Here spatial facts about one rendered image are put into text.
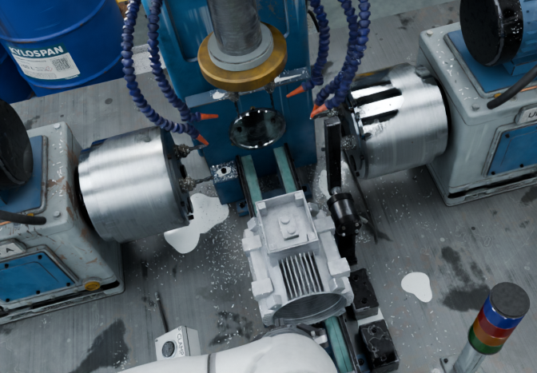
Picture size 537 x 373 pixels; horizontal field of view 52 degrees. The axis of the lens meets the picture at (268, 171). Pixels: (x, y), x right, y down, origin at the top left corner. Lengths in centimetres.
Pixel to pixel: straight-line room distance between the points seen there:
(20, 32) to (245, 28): 173
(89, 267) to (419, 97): 85
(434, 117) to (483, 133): 12
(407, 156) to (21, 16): 181
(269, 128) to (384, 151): 32
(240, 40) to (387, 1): 237
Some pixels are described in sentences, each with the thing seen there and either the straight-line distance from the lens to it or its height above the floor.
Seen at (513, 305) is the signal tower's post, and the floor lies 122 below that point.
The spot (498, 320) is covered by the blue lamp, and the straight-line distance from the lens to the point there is 97.
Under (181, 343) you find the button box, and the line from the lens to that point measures 108.
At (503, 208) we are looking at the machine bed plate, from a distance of 154.
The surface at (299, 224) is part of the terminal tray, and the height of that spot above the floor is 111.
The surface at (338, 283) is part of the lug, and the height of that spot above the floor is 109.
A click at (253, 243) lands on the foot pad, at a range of 114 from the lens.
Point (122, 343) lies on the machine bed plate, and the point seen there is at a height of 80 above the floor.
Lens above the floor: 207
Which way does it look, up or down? 54 degrees down
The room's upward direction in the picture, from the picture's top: 12 degrees counter-clockwise
